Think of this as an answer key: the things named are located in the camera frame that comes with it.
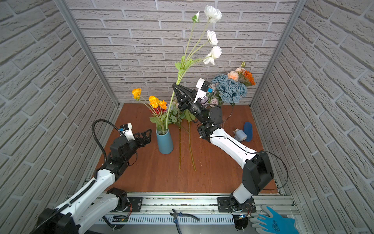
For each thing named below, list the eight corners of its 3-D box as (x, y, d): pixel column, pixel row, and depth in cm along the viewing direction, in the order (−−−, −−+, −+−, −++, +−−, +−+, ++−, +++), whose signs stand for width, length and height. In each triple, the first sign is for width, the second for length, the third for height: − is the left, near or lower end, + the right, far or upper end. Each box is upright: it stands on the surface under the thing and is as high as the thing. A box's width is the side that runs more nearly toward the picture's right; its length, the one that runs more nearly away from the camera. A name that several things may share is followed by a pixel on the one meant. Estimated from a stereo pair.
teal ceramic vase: (160, 154, 93) (154, 138, 78) (161, 145, 97) (156, 129, 81) (172, 154, 93) (169, 138, 78) (173, 146, 97) (170, 129, 82)
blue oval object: (244, 140, 101) (245, 139, 99) (244, 123, 111) (245, 121, 109) (251, 142, 100) (253, 140, 98) (251, 124, 110) (252, 122, 108)
